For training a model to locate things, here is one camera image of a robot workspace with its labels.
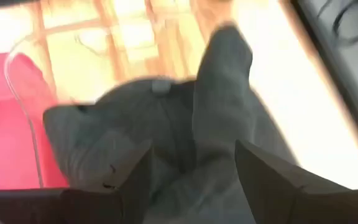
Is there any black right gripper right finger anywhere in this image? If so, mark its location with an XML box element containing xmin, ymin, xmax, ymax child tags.
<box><xmin>234</xmin><ymin>139</ymin><xmax>358</xmax><ymax>224</ymax></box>

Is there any black cable loop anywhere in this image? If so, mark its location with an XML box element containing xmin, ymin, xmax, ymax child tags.
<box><xmin>331</xmin><ymin>0</ymin><xmax>358</xmax><ymax>45</ymax></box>

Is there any grey baseball cap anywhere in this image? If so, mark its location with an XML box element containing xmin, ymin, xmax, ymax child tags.
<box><xmin>42</xmin><ymin>22</ymin><xmax>301</xmax><ymax>224</ymax></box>

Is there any pink translucent plastic bin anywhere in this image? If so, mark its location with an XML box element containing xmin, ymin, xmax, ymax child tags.
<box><xmin>0</xmin><ymin>51</ymin><xmax>71</xmax><ymax>191</ymax></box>

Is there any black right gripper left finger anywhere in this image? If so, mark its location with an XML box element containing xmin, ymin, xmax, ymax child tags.
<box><xmin>0</xmin><ymin>147</ymin><xmax>154</xmax><ymax>224</ymax></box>

